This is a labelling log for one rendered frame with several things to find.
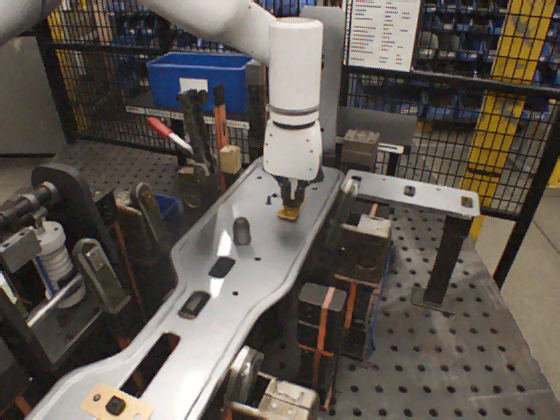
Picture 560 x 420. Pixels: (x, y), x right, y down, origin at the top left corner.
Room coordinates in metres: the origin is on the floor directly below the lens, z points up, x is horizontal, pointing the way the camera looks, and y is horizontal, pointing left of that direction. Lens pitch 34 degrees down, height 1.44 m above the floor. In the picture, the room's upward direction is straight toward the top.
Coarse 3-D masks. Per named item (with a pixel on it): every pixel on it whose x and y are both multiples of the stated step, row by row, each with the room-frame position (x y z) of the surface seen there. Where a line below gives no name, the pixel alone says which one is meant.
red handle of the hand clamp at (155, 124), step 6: (150, 120) 0.75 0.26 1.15; (156, 120) 0.75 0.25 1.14; (150, 126) 0.74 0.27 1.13; (156, 126) 0.74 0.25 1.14; (162, 126) 0.74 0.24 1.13; (162, 132) 0.73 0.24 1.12; (168, 132) 0.73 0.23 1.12; (168, 138) 0.73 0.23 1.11; (174, 138) 0.73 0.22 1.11; (174, 144) 0.73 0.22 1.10; (180, 144) 0.72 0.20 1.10; (186, 144) 0.73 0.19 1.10; (186, 150) 0.72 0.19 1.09; (192, 150) 0.72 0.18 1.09; (192, 156) 0.71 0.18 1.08
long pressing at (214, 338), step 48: (240, 192) 0.70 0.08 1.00; (336, 192) 0.71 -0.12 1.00; (192, 240) 0.54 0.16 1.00; (288, 240) 0.54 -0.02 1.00; (192, 288) 0.42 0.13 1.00; (240, 288) 0.42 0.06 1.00; (288, 288) 0.43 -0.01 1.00; (144, 336) 0.33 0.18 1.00; (192, 336) 0.33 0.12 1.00; (240, 336) 0.34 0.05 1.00; (96, 384) 0.26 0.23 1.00; (192, 384) 0.26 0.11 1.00
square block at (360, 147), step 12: (348, 132) 0.89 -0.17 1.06; (360, 132) 0.88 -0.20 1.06; (372, 132) 0.89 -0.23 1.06; (348, 144) 0.84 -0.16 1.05; (360, 144) 0.83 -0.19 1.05; (372, 144) 0.82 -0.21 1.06; (348, 156) 0.84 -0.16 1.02; (360, 156) 0.83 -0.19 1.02; (372, 156) 0.82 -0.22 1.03; (348, 168) 0.84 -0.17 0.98; (360, 168) 0.83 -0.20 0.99; (372, 168) 0.85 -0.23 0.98; (360, 180) 0.83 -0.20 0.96
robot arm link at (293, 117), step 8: (272, 112) 0.62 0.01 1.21; (280, 112) 0.61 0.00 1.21; (288, 112) 0.60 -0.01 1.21; (296, 112) 0.60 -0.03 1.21; (304, 112) 0.60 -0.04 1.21; (312, 112) 0.61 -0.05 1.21; (280, 120) 0.61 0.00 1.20; (288, 120) 0.60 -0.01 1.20; (296, 120) 0.60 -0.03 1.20; (304, 120) 0.60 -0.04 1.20; (312, 120) 0.61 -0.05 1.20
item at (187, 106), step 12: (180, 96) 0.70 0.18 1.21; (192, 96) 0.71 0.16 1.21; (204, 96) 0.70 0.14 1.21; (192, 108) 0.70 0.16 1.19; (192, 120) 0.70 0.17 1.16; (204, 120) 0.73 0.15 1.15; (192, 132) 0.70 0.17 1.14; (204, 132) 0.72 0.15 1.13; (192, 144) 0.70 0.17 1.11; (204, 144) 0.72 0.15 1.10; (204, 156) 0.72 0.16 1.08
